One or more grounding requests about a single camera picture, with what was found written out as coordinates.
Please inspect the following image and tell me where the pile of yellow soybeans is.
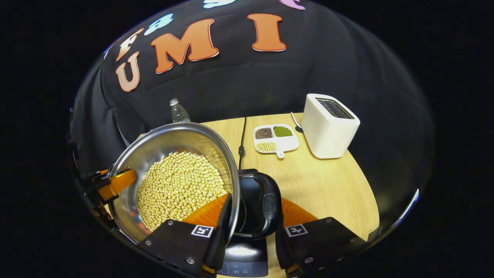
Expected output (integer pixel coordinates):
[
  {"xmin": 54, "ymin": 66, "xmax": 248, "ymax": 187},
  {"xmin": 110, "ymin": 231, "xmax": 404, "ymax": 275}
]
[{"xmin": 136, "ymin": 151, "xmax": 227, "ymax": 231}]

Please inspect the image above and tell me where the black induction cooktop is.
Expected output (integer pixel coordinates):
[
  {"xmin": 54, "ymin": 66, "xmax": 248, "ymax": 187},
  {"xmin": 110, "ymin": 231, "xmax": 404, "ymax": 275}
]
[{"xmin": 216, "ymin": 169, "xmax": 271, "ymax": 278}]

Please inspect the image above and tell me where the white divided dish of beans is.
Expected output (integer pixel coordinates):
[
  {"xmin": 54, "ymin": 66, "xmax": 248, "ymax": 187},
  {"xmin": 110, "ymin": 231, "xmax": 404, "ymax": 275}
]
[{"xmin": 253, "ymin": 124, "xmax": 300, "ymax": 159}]

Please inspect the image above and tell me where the black backdrop cloth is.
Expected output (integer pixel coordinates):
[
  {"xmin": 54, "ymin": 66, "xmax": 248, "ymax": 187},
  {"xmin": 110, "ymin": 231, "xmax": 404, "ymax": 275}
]
[{"xmin": 69, "ymin": 0, "xmax": 435, "ymax": 247}]

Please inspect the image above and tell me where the black power cable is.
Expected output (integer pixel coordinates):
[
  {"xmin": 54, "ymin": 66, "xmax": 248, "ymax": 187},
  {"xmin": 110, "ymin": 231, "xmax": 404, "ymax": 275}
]
[{"xmin": 238, "ymin": 117, "xmax": 247, "ymax": 170}]

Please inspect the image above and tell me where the white toaster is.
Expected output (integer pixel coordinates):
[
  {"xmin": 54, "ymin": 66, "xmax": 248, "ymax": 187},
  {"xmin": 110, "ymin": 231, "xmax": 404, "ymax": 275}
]
[{"xmin": 301, "ymin": 93, "xmax": 360, "ymax": 159}]

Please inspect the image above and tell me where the clear plastic water bottle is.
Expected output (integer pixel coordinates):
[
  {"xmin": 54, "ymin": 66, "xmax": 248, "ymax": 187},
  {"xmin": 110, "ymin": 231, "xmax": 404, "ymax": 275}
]
[{"xmin": 169, "ymin": 98, "xmax": 191, "ymax": 124}]

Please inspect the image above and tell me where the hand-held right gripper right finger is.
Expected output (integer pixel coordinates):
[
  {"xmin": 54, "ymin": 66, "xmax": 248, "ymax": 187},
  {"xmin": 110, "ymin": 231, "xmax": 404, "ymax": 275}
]
[{"xmin": 275, "ymin": 198, "xmax": 367, "ymax": 278}]

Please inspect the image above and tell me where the steel pot with black handle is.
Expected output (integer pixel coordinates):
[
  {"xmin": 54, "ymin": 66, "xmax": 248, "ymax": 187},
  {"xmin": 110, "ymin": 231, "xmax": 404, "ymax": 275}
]
[{"xmin": 106, "ymin": 123, "xmax": 283, "ymax": 246}]

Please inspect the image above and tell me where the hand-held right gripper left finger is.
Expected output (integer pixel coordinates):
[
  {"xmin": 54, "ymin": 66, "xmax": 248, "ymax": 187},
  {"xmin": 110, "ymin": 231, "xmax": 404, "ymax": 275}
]
[{"xmin": 138, "ymin": 192, "xmax": 233, "ymax": 278}]

